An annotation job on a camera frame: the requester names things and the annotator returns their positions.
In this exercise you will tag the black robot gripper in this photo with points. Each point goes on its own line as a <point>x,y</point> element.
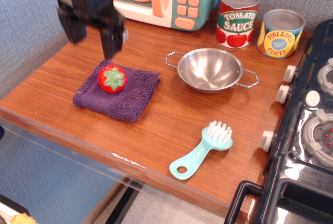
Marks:
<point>75,15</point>

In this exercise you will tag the black toy stove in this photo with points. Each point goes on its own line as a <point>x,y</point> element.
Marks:
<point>297,186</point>

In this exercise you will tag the red toy tomato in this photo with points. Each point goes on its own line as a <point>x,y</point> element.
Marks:
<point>112,78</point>

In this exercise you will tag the purple folded towel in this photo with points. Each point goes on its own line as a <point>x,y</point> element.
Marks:
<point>126,104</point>

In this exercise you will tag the grey stove knob upper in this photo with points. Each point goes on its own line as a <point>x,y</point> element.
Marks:
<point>289,73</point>

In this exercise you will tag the grey stove knob lower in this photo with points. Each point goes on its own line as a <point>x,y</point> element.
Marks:
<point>266,140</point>

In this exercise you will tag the white round stove button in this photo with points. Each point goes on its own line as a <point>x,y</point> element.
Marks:
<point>312,98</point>

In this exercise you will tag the teal dish brush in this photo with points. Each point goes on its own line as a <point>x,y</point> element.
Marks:
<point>216,136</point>

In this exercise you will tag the grey stove knob middle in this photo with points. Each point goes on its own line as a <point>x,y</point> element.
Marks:
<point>282,94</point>

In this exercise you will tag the grey stove knob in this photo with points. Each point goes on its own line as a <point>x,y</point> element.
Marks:
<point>282,94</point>
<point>289,73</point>
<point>266,140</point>

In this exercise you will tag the tomato sauce can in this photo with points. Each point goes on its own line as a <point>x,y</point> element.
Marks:
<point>235,22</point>

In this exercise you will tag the steel bowl with wire handles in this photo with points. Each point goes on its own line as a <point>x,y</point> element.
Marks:
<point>209,70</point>

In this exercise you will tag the pineapple slices can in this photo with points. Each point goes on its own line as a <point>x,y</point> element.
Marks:
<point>280,33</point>

